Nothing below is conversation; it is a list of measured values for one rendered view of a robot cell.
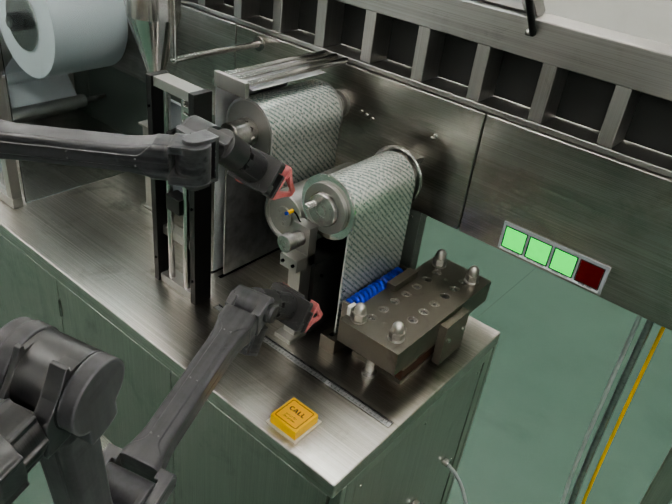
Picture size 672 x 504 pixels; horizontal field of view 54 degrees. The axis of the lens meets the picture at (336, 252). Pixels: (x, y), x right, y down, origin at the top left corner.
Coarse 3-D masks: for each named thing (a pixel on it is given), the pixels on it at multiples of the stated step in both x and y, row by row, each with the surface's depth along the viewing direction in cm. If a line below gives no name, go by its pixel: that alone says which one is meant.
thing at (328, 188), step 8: (312, 184) 139; (320, 184) 138; (328, 184) 137; (312, 192) 140; (328, 192) 137; (336, 192) 135; (304, 200) 142; (336, 200) 136; (344, 200) 136; (344, 208) 136; (344, 216) 136; (336, 224) 139; (344, 224) 138; (328, 232) 141; (336, 232) 140
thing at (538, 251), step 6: (534, 240) 147; (528, 246) 148; (534, 246) 147; (540, 246) 146; (546, 246) 146; (528, 252) 149; (534, 252) 148; (540, 252) 147; (546, 252) 146; (534, 258) 149; (540, 258) 148; (546, 258) 147
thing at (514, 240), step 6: (510, 228) 150; (510, 234) 150; (516, 234) 149; (522, 234) 148; (504, 240) 152; (510, 240) 151; (516, 240) 150; (522, 240) 149; (510, 246) 151; (516, 246) 150; (522, 246) 149
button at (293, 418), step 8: (296, 400) 137; (280, 408) 134; (288, 408) 135; (296, 408) 135; (304, 408) 135; (272, 416) 133; (280, 416) 133; (288, 416) 133; (296, 416) 133; (304, 416) 133; (312, 416) 134; (280, 424) 132; (288, 424) 131; (296, 424) 131; (304, 424) 132; (312, 424) 134; (288, 432) 131; (296, 432) 130; (304, 432) 133
